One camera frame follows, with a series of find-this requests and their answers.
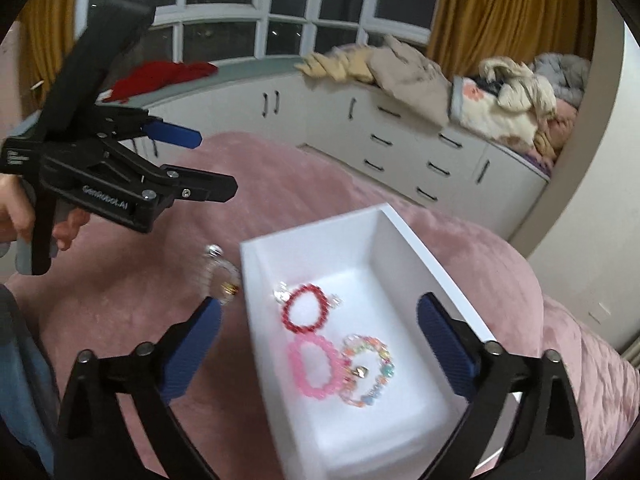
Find pink bead bracelet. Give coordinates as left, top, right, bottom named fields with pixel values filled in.
left=286, top=334, right=346, bottom=397

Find beige garment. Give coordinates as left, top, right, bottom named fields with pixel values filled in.
left=367, top=35, right=451, bottom=126

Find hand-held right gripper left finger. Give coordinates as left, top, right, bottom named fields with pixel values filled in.
left=52, top=296, right=223, bottom=480

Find grey quilt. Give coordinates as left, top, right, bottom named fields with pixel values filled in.
left=532, top=52, right=591, bottom=106

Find red cloth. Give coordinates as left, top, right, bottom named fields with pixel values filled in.
left=102, top=61, right=219, bottom=103

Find pink fluffy blanket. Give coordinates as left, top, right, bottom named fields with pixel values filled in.
left=0, top=130, right=640, bottom=480

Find floral print blanket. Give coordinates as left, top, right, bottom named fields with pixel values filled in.
left=447, top=76, right=541, bottom=143

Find multicolour bead bracelet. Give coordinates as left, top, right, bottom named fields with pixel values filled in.
left=336, top=335, right=396, bottom=409

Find red bead bracelet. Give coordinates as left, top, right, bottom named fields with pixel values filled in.
left=280, top=283, right=333, bottom=334

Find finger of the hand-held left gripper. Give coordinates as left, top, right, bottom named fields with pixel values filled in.
left=95, top=105, right=203, bottom=150
left=140, top=162, right=239, bottom=206

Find pink folded blanket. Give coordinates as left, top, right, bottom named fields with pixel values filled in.
left=532, top=100, right=581, bottom=166

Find white framed bay window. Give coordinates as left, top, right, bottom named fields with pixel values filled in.
left=77, top=0, right=446, bottom=68

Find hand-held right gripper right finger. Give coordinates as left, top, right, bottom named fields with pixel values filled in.
left=416, top=292, right=587, bottom=480

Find pale yellow cloth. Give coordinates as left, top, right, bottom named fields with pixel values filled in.
left=294, top=45, right=376, bottom=83

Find yellow curtain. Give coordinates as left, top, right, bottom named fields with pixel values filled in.
left=425, top=0, right=598, bottom=68
left=15, top=0, right=83, bottom=106

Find white bead bracelet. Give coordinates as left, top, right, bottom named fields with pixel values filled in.
left=201, top=255, right=242, bottom=306

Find cream jacket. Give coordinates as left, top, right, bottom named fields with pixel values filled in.
left=479, top=57, right=558, bottom=113

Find person's left hand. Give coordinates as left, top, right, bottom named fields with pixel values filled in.
left=0, top=175, right=91, bottom=252

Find white rectangular box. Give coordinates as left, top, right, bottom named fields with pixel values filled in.
left=239, top=202, right=523, bottom=480

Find white cabinets with black handles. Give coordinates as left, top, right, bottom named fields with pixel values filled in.
left=125, top=67, right=551, bottom=241

